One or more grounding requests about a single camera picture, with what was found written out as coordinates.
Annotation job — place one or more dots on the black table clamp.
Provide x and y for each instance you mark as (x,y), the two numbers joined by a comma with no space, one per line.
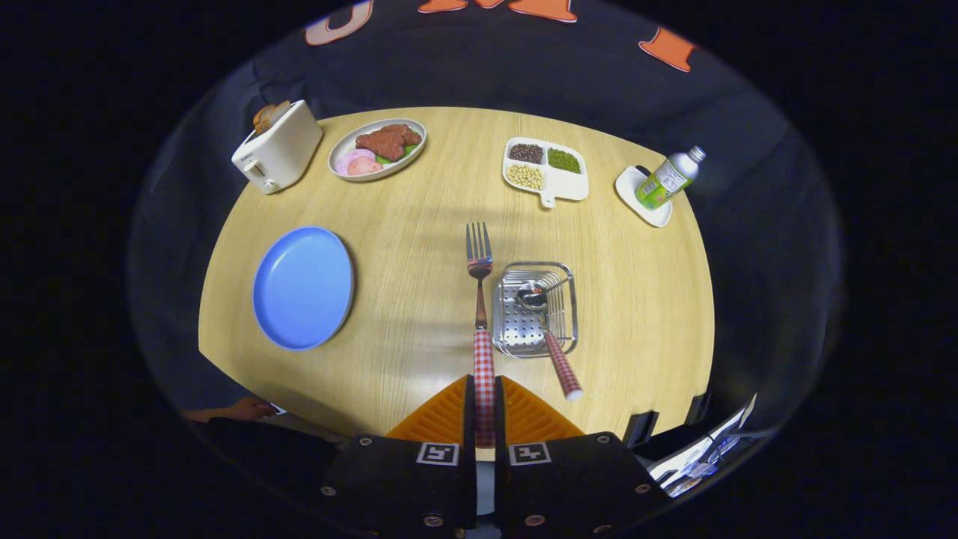
(698,408)

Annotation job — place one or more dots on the metal perforated basket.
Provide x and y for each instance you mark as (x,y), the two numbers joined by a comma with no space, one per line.
(516,329)

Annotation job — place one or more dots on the brown toast slice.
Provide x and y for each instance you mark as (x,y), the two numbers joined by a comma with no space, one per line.
(277,111)
(262,118)

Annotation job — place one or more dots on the green mung beans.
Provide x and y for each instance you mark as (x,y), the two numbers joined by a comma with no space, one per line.
(563,160)

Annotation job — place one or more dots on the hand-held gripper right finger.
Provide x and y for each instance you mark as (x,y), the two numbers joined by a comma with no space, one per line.
(498,419)

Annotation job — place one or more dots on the silver bottle with green label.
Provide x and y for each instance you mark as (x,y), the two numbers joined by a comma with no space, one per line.
(662,182)

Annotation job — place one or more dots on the white plate with food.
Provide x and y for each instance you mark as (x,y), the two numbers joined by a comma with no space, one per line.
(346,146)

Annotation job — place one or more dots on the pink ham slices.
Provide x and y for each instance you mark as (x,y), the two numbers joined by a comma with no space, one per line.
(355,161)

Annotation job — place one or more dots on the white square coaster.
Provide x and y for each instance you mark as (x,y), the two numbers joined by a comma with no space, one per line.
(632,191)

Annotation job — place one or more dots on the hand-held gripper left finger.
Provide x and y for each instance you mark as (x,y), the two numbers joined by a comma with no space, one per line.
(471,419)

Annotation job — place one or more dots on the dark brown beans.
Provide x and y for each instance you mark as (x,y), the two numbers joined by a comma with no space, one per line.
(526,153)

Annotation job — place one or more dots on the yellow soybeans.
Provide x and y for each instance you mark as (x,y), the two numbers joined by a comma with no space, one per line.
(525,177)

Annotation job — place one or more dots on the brown fried meat pieces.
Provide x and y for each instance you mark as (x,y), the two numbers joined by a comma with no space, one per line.
(385,141)

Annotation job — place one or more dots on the blue round plate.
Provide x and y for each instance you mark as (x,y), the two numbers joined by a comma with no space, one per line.
(303,288)

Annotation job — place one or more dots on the white toaster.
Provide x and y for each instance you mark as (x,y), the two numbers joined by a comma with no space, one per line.
(281,153)

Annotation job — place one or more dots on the white papers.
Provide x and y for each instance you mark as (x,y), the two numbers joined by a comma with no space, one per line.
(700,457)

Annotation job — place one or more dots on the white divided dish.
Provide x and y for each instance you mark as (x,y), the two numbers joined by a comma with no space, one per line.
(569,186)

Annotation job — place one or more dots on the green lettuce leaf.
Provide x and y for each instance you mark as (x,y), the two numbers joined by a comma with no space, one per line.
(410,150)

